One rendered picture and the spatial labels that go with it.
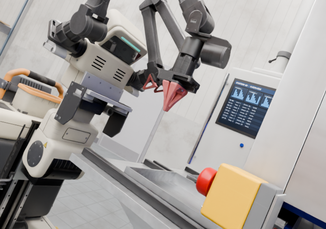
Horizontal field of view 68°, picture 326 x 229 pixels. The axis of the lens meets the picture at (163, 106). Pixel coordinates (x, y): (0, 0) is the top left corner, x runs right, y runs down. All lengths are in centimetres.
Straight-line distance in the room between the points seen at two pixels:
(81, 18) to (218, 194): 70
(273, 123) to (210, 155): 112
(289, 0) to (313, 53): 521
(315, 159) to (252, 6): 526
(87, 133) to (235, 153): 83
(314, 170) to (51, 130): 89
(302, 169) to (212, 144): 114
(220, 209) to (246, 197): 3
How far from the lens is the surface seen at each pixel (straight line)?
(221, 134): 151
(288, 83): 44
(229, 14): 554
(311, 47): 46
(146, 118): 510
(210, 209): 34
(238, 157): 147
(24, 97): 131
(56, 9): 769
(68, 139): 109
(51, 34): 97
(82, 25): 86
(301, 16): 179
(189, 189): 80
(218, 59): 62
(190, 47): 65
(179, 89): 63
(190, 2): 68
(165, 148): 494
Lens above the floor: 105
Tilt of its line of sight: 3 degrees up
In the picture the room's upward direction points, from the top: 24 degrees clockwise
